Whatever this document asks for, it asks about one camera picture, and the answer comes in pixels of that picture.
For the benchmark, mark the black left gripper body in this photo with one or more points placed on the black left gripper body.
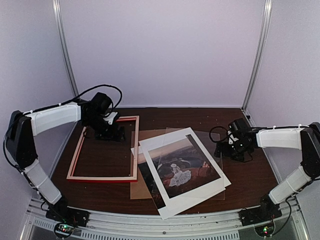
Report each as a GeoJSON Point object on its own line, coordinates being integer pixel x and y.
{"type": "Point", "coordinates": [98, 125]}

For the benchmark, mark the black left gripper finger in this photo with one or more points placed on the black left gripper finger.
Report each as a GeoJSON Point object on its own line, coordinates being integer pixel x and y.
{"type": "Point", "coordinates": [105, 137]}
{"type": "Point", "coordinates": [121, 133]}

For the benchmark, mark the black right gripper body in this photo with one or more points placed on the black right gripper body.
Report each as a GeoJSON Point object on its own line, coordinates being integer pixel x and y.
{"type": "Point", "coordinates": [236, 152]}

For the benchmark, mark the clear acrylic sheet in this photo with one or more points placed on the clear acrylic sheet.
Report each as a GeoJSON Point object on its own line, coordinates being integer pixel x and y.
{"type": "Point", "coordinates": [203, 137]}

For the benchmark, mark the red wooden picture frame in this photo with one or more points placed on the red wooden picture frame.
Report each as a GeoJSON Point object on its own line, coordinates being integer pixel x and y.
{"type": "Point", "coordinates": [99, 161]}

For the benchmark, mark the brown backing board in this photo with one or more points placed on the brown backing board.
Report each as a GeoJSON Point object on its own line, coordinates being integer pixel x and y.
{"type": "Point", "coordinates": [139, 189]}

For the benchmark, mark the canyon landscape photo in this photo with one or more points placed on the canyon landscape photo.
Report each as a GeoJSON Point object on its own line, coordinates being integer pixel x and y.
{"type": "Point", "coordinates": [184, 169]}

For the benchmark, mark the white mat board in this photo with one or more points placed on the white mat board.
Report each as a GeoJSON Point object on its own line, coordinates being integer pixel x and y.
{"type": "Point", "coordinates": [169, 207]}

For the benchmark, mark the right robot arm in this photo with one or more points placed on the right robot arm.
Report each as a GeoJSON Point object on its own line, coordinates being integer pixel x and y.
{"type": "Point", "coordinates": [293, 151]}

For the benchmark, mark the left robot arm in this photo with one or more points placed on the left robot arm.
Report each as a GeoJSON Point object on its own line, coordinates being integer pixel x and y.
{"type": "Point", "coordinates": [24, 127]}

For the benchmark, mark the right circuit board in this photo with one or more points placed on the right circuit board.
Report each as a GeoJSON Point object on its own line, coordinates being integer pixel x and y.
{"type": "Point", "coordinates": [264, 230]}

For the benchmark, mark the circuit board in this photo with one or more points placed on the circuit board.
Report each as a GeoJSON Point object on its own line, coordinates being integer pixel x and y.
{"type": "Point", "coordinates": [63, 230]}
{"type": "Point", "coordinates": [264, 230]}

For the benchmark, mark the left circuit board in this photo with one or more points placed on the left circuit board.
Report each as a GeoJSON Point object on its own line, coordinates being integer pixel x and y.
{"type": "Point", "coordinates": [63, 230]}

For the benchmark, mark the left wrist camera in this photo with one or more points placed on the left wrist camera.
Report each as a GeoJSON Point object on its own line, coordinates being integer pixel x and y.
{"type": "Point", "coordinates": [101, 102]}

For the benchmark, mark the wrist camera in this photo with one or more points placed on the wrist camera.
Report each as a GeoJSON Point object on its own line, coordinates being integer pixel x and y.
{"type": "Point", "coordinates": [101, 102]}
{"type": "Point", "coordinates": [238, 124]}

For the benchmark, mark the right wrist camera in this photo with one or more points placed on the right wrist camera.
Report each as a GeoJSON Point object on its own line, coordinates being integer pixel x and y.
{"type": "Point", "coordinates": [238, 124]}

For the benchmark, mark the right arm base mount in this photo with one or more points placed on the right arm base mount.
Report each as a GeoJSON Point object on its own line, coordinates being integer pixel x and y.
{"type": "Point", "coordinates": [266, 211]}

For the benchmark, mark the aluminium front rail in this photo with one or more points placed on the aluminium front rail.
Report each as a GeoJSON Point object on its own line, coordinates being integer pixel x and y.
{"type": "Point", "coordinates": [224, 225]}

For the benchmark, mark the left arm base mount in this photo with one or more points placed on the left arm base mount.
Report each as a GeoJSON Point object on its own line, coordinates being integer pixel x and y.
{"type": "Point", "coordinates": [67, 215]}

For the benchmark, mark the left aluminium corner post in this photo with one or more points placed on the left aluminium corner post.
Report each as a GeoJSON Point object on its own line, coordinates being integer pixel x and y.
{"type": "Point", "coordinates": [63, 42]}

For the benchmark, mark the aluminium corner post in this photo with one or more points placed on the aluminium corner post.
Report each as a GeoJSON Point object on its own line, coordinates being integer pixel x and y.
{"type": "Point", "coordinates": [264, 30]}
{"type": "Point", "coordinates": [63, 42]}

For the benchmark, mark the right aluminium corner post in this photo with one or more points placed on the right aluminium corner post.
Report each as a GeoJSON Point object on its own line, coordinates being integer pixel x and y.
{"type": "Point", "coordinates": [264, 30]}

